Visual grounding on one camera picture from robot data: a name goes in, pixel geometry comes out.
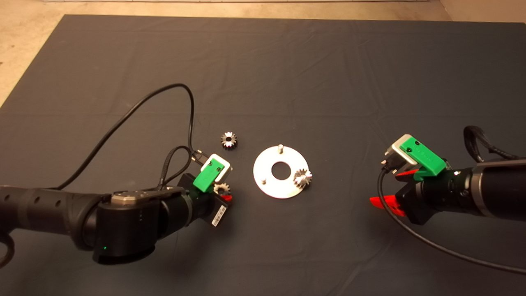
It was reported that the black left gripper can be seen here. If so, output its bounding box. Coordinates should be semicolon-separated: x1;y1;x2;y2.
177;173;233;228

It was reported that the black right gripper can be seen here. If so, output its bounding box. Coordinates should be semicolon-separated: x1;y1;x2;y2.
369;169;463;225

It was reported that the round metal carrier plate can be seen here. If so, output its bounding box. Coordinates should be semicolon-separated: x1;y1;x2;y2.
253;144;309;199

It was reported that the dark grey table cloth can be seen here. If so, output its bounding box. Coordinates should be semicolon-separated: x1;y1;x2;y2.
0;14;526;296

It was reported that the smooth black right camera cable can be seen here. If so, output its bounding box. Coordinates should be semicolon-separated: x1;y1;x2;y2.
378;162;526;275

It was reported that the green left camera mount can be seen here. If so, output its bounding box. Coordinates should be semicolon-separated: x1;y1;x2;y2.
192;160;226;193

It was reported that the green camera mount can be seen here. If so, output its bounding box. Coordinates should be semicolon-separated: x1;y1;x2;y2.
192;160;226;193
399;137;448;181

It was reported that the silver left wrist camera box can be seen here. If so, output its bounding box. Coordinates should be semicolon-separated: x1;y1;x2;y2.
201;154;233;183

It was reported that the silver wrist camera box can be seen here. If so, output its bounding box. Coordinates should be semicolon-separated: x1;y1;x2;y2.
201;154;233;183
381;134;420;174

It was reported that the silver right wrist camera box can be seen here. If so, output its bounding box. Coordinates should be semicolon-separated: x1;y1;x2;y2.
381;134;420;174

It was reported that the green right camera mount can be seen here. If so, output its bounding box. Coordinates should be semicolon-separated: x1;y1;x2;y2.
399;137;448;181

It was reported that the braided black right arm cable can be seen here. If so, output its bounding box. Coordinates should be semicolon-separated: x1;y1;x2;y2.
464;126;521;163

